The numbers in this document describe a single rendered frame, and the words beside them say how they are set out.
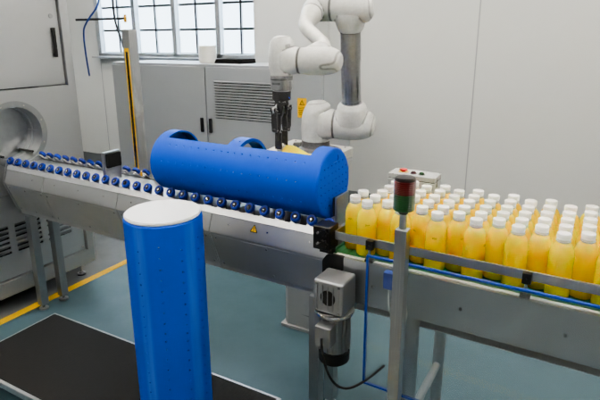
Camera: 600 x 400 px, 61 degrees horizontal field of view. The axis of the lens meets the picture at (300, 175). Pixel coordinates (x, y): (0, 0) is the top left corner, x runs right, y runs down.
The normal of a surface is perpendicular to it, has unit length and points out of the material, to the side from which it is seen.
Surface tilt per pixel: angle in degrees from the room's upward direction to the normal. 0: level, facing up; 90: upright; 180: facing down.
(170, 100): 90
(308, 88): 90
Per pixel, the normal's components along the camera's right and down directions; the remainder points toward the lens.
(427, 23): -0.48, 0.23
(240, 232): -0.48, -0.11
